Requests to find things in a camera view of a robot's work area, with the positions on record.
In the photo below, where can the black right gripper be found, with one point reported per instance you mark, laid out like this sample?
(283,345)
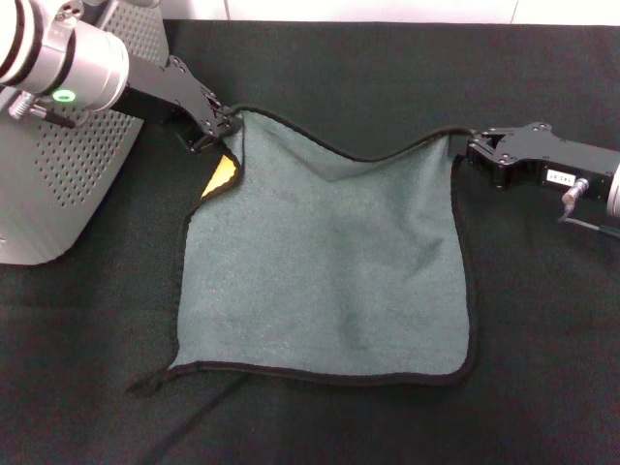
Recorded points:
(547,160)

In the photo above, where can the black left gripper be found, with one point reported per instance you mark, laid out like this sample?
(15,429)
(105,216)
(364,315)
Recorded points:
(164,92)

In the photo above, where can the grey yellow towel black trim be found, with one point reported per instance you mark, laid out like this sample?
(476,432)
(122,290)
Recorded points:
(329,271)

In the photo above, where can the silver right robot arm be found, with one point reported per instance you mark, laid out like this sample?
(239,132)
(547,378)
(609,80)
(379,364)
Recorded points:
(614,194)

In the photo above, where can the grey perforated storage box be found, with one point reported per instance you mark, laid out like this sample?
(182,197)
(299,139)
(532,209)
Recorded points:
(58,184)

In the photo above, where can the black tablecloth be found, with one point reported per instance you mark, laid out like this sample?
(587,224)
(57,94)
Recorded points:
(310,426)

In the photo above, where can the silver right wrist connector plug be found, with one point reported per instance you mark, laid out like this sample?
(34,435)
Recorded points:
(575,190)

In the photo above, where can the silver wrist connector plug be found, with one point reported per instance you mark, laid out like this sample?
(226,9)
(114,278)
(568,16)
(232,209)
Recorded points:
(575,190)
(29,109)

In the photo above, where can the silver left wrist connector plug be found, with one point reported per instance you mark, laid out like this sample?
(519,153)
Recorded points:
(29,109)

